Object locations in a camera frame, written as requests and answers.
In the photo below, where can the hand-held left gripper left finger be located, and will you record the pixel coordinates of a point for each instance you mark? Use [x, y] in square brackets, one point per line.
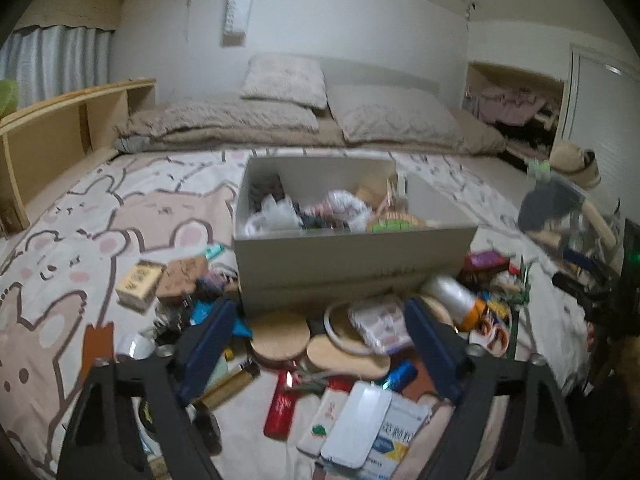
[210, 340]

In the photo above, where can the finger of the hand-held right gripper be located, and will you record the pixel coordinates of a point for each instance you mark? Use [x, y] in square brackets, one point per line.
[582, 260]
[575, 287]

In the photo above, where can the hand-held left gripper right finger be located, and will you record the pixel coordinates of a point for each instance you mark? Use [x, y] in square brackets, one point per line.
[430, 345]

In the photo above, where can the white cardboard box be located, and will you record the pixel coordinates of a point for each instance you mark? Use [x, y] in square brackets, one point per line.
[350, 265]

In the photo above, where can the blue foil packet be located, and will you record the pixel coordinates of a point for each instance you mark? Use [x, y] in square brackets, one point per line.
[200, 312]

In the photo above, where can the clear plastic storage bin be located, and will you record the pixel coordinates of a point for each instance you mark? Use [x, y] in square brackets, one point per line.
[595, 220]

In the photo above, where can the blue lighter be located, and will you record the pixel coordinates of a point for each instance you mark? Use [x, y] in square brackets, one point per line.
[400, 375]

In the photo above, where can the plastic film roll orange cap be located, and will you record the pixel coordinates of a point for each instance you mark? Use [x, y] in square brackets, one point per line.
[455, 302]

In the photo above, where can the gold tube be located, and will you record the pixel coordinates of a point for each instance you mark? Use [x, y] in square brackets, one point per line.
[227, 387]

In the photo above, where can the clear box of fake nails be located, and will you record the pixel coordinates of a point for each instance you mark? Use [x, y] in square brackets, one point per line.
[382, 322]

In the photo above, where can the dark cloth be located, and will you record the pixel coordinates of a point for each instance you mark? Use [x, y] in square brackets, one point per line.
[547, 205]

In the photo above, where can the round wooden lid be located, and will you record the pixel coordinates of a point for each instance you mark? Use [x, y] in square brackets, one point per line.
[279, 345]

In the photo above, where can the brown leather card holder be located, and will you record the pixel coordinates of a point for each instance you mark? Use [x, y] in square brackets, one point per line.
[182, 274]

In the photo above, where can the silver tape roll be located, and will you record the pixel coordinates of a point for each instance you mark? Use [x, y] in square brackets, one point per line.
[135, 347]

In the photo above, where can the flat oval wooden lid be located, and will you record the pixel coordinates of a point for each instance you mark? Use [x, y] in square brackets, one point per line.
[347, 362]

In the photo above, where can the teal small case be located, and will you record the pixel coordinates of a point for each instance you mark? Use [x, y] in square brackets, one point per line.
[215, 251]

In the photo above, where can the small yellow box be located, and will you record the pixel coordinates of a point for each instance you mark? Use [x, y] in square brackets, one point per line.
[140, 285]

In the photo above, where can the blue white medicine box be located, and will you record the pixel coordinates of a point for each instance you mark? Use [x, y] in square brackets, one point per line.
[402, 435]

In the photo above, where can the black round tin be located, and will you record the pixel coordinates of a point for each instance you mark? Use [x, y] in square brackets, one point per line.
[150, 412]

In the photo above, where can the red cigarette box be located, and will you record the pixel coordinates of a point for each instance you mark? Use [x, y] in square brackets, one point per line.
[482, 262]

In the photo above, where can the red lighter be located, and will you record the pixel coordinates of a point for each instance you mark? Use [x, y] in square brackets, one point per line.
[282, 407]

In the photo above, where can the grey hair clip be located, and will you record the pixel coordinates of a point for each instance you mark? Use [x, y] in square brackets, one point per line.
[305, 379]

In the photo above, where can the beige plush bear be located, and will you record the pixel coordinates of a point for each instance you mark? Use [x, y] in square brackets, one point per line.
[567, 157]

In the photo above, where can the white rectangular tin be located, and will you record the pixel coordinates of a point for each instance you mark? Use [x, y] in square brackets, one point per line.
[357, 425]

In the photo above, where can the brown leather piece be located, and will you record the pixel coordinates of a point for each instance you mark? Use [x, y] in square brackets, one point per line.
[97, 344]

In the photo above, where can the white case with plant print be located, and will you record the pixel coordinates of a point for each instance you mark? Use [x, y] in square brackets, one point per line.
[322, 420]

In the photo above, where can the white plastic bag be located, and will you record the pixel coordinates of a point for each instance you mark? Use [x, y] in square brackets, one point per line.
[272, 217]

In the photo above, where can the black wavy hair claw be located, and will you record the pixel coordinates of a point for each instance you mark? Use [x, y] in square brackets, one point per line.
[267, 191]

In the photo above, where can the white louvered door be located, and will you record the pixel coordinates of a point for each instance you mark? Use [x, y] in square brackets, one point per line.
[600, 100]

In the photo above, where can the clear crumpled plastic bag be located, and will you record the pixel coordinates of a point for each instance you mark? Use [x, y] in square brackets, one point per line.
[345, 206]

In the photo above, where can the bear printed bed sheet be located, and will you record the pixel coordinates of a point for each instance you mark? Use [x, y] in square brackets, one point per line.
[75, 240]

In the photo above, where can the pile of purple clothes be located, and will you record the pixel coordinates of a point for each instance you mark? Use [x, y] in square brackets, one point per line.
[510, 102]

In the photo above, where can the grey folded duvet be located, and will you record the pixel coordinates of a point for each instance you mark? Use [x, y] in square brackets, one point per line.
[225, 117]

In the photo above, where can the textured grey pillow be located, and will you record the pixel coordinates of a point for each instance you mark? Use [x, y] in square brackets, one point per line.
[395, 120]

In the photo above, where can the beige blanket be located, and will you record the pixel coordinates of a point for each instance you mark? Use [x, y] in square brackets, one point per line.
[330, 137]

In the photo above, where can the wooden bedside shelf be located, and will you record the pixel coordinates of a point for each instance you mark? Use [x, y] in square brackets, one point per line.
[50, 130]

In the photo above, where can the fluffy beige pillow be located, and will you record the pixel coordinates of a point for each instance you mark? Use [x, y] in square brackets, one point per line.
[285, 80]

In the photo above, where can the grey headboard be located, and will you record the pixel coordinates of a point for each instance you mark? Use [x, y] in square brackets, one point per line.
[380, 72]

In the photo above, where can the green plush toy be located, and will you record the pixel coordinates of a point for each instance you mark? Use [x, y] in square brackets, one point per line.
[7, 97]

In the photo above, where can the pale blue curtain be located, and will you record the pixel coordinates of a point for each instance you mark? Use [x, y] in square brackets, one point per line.
[55, 57]

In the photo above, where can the white hanging paper bag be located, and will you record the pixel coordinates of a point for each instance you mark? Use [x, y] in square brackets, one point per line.
[236, 12]

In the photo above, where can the beige printed valance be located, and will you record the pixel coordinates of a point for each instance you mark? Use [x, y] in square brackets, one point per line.
[70, 2]

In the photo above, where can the wooden wall niche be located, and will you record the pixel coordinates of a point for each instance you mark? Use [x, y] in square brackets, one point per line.
[515, 72]

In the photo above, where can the small wall mounted device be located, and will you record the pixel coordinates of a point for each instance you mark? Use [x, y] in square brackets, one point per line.
[469, 10]

